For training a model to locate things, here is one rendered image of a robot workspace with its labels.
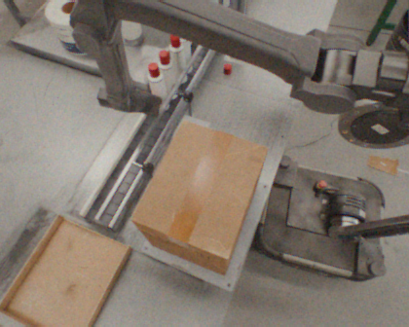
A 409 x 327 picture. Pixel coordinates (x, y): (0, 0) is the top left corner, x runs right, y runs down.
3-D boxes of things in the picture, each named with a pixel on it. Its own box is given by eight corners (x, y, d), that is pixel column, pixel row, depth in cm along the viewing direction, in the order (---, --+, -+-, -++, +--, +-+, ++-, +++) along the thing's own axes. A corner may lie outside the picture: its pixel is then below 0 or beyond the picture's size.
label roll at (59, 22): (55, 53, 130) (36, 22, 117) (71, 19, 139) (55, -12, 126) (100, 56, 128) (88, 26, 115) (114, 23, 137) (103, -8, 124)
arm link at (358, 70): (387, 90, 43) (392, 54, 44) (312, 76, 44) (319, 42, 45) (361, 112, 52) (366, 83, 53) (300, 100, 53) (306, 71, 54)
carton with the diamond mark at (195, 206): (190, 163, 108) (183, 119, 83) (256, 188, 103) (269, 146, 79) (151, 245, 95) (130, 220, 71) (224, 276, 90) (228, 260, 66)
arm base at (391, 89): (408, 131, 48) (463, 78, 38) (354, 121, 50) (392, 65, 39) (407, 90, 52) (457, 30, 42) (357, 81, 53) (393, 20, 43)
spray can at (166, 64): (167, 88, 119) (160, 46, 101) (180, 91, 118) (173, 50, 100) (162, 97, 117) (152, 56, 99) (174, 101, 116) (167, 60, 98)
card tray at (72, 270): (63, 217, 102) (57, 213, 98) (132, 248, 97) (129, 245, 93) (3, 310, 90) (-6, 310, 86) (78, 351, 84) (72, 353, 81)
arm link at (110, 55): (101, 40, 45) (123, -24, 47) (62, 27, 45) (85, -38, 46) (127, 116, 88) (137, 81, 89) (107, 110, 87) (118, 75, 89)
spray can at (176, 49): (177, 72, 123) (170, 29, 105) (189, 76, 122) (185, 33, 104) (171, 82, 121) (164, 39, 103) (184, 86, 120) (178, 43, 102)
